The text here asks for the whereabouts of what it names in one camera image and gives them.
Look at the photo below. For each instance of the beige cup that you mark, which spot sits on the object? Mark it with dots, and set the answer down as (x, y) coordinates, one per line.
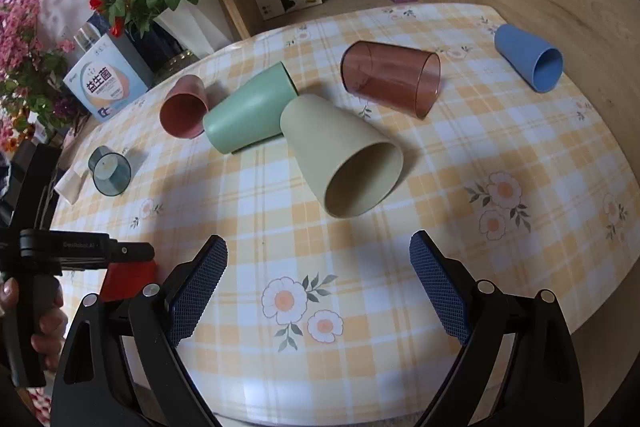
(320, 132)

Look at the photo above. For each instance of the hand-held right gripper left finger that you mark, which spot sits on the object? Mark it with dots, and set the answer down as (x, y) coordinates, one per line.
(200, 287)

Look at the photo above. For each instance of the pink cup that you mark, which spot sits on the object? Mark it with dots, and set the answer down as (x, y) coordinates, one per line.
(182, 112)

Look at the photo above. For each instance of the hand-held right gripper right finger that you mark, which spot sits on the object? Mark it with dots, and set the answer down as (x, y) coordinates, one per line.
(437, 287)

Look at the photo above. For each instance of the yellow checkered floral tablecloth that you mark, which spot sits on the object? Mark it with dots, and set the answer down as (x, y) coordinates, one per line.
(425, 187)

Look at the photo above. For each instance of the blue and white box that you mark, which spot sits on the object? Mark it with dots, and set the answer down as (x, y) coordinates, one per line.
(105, 82)

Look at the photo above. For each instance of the dark blue vase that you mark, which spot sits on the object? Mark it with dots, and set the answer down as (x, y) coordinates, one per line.
(150, 49)

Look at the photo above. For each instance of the small teal transparent cup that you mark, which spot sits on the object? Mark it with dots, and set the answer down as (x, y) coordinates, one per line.
(110, 174)

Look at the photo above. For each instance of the red cup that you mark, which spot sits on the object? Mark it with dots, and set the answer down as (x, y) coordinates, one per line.
(127, 279)

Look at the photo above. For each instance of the green cup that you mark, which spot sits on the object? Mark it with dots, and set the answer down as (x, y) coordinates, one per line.
(250, 107)

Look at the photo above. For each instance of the blue cup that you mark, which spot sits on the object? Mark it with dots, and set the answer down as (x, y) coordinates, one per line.
(515, 47)

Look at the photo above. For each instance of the pink artificial flowers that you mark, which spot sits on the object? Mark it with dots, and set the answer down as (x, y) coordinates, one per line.
(25, 47)

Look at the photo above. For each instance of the white vase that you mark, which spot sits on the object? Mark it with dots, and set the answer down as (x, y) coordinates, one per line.
(195, 27)

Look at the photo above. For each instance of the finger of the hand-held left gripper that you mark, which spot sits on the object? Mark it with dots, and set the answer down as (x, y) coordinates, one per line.
(132, 253)

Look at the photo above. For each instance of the white cup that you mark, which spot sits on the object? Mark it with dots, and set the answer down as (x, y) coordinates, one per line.
(67, 187)

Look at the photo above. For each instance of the brown transparent cup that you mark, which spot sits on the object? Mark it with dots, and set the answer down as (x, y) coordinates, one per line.
(385, 77)

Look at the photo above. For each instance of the person's left hand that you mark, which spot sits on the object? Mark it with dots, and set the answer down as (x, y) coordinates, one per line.
(49, 332)

